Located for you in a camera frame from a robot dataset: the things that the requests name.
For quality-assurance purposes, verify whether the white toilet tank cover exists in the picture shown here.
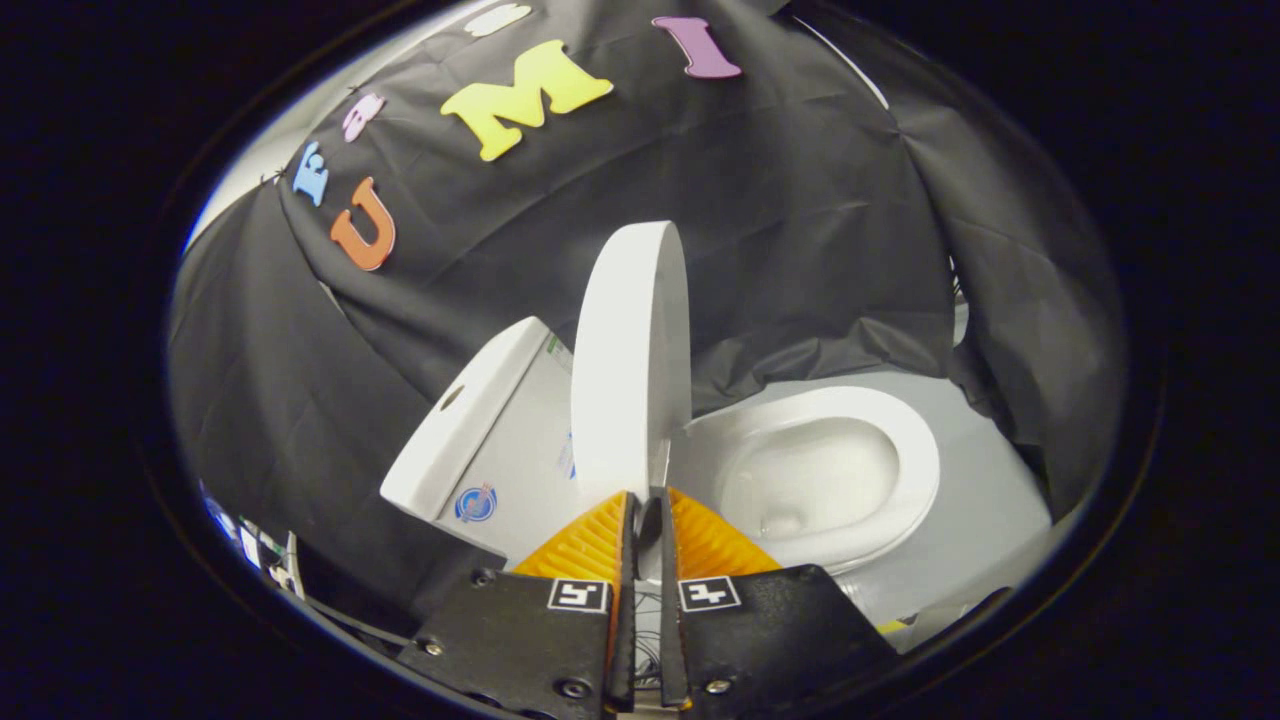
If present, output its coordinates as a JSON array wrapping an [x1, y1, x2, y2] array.
[[380, 317, 573, 521]]

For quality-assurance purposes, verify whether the white ceramic toilet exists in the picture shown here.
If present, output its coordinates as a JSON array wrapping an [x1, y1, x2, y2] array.
[[435, 335, 941, 601]]

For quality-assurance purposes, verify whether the black backdrop cloth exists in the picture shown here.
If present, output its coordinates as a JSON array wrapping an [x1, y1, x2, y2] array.
[[165, 0, 1126, 641]]

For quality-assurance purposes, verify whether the white toilet lid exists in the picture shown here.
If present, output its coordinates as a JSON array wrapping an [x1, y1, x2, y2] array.
[[570, 221, 693, 511]]

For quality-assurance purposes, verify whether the white toilet seat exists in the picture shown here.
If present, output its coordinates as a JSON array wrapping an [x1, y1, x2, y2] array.
[[680, 386, 941, 578]]

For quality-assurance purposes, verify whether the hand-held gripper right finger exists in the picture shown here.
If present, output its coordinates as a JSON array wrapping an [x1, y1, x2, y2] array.
[[650, 487, 901, 713]]

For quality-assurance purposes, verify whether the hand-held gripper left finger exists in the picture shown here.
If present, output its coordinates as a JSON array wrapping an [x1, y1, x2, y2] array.
[[398, 490, 639, 720]]

